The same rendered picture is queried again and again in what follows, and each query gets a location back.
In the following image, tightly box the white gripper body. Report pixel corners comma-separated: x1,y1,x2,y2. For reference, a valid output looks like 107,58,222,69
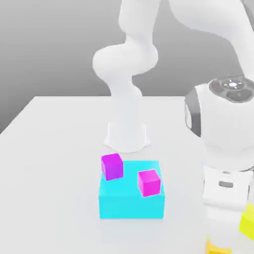
202,166,252,211

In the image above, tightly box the small yellow cube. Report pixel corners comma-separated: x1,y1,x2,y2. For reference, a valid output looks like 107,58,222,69
238,202,254,240

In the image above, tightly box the small orange-yellow cube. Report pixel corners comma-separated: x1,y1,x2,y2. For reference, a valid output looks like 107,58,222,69
205,237,233,254

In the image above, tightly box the small magenta cube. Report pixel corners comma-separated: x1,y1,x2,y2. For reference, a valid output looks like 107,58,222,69
137,169,161,197
101,153,124,182

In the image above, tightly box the large cyan box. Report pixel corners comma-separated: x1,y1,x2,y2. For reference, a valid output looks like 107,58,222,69
98,160,166,220

